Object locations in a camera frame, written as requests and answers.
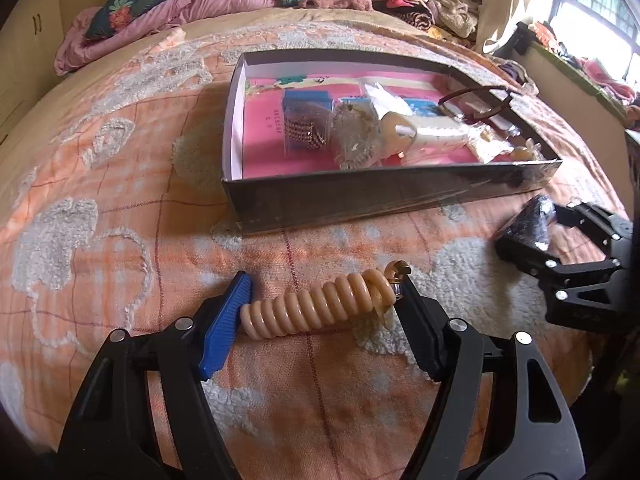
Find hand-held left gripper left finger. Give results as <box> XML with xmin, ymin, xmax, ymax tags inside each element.
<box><xmin>57</xmin><ymin>270</ymin><xmax>256</xmax><ymax>480</ymax></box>

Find barred window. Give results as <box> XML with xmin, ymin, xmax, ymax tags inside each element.
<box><xmin>545</xmin><ymin>0</ymin><xmax>640</xmax><ymax>81</ymax></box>

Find peach spiral hair tie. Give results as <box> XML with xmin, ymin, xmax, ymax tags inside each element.
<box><xmin>239</xmin><ymin>260</ymin><xmax>412</xmax><ymax>343</ymax></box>

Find pink book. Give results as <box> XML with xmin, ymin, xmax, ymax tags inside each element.
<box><xmin>241</xmin><ymin>72</ymin><xmax>511</xmax><ymax>181</ymax></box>

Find white earring card packet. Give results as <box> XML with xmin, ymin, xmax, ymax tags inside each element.
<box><xmin>362</xmin><ymin>80</ymin><xmax>402</xmax><ymax>117</ymax></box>

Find small bag of gold jewelry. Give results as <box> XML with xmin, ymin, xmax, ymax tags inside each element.
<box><xmin>470</xmin><ymin>125</ymin><xmax>521</xmax><ymax>163</ymax></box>

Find clothes on window sill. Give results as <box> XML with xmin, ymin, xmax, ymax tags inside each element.
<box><xmin>525</xmin><ymin>20</ymin><xmax>640</xmax><ymax>126</ymax></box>

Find blue plastic case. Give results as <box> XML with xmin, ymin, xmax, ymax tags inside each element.
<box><xmin>281</xmin><ymin>90</ymin><xmax>335</xmax><ymax>152</ymax></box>

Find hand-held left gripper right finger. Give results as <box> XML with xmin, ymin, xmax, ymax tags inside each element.
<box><xmin>397</xmin><ymin>275</ymin><xmax>587</xmax><ymax>480</ymax></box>

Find beige wardrobe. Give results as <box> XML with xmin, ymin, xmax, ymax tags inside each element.
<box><xmin>0</xmin><ymin>0</ymin><xmax>63</xmax><ymax>141</ymax></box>

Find pearl hair clip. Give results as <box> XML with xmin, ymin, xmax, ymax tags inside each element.
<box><xmin>510</xmin><ymin>142</ymin><xmax>545</xmax><ymax>163</ymax></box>

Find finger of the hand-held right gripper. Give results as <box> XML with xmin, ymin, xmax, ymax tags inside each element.
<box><xmin>494</xmin><ymin>235</ymin><xmax>626</xmax><ymax>291</ymax></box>
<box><xmin>550</xmin><ymin>201</ymin><xmax>635</xmax><ymax>246</ymax></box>

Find pink blanket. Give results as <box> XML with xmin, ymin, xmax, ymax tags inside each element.
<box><xmin>54</xmin><ymin>0</ymin><xmax>276</xmax><ymax>77</ymax></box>

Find black hair accessory packet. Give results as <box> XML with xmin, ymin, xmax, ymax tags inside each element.
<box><xmin>505</xmin><ymin>195</ymin><xmax>558</xmax><ymax>253</ymax></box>

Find orange plaid quilt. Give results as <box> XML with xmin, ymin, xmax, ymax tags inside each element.
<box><xmin>0</xmin><ymin>7</ymin><xmax>631</xmax><ymax>480</ymax></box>

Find brown eyeglasses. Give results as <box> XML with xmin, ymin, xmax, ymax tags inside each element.
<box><xmin>439</xmin><ymin>85</ymin><xmax>521</xmax><ymax>127</ymax></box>

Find cream hair claw clip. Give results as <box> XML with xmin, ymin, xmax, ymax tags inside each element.
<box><xmin>380</xmin><ymin>112</ymin><xmax>471</xmax><ymax>153</ymax></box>

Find dark floral pillow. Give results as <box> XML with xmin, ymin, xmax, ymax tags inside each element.
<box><xmin>85</xmin><ymin>0</ymin><xmax>301</xmax><ymax>41</ymax></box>

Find bag of white beads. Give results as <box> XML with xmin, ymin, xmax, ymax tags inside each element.
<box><xmin>332</xmin><ymin>102</ymin><xmax>387</xmax><ymax>171</ymax></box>

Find dark cardboard box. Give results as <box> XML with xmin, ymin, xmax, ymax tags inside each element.
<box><xmin>220</xmin><ymin>50</ymin><xmax>565</xmax><ymax>238</ymax></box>

